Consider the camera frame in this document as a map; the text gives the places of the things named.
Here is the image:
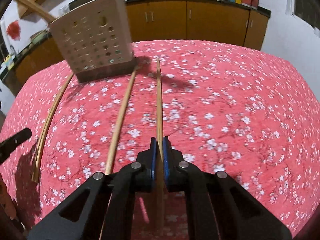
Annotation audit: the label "wooden chopstick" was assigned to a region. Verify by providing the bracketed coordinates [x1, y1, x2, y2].
[31, 74, 74, 183]
[98, 65, 139, 240]
[156, 59, 164, 235]

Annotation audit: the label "yellow detergent bottle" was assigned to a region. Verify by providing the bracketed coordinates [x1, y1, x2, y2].
[4, 55, 15, 70]

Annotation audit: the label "red floral tablecloth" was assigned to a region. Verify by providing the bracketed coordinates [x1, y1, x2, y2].
[1, 40, 319, 235]

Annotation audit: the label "green basin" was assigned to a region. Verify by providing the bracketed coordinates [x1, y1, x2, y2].
[30, 30, 49, 44]

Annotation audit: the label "beige perforated utensil holder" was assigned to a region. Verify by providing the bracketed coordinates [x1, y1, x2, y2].
[49, 0, 136, 83]

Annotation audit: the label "dark cutting board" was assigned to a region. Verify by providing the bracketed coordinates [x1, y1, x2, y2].
[69, 0, 92, 11]

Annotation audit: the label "lower wooden cabinets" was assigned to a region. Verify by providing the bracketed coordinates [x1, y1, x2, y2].
[10, 0, 272, 86]

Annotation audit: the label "right window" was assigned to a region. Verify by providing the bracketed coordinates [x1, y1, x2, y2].
[294, 0, 319, 29]

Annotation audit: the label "red plastic bag on wall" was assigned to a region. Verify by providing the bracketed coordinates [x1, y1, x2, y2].
[7, 21, 21, 41]

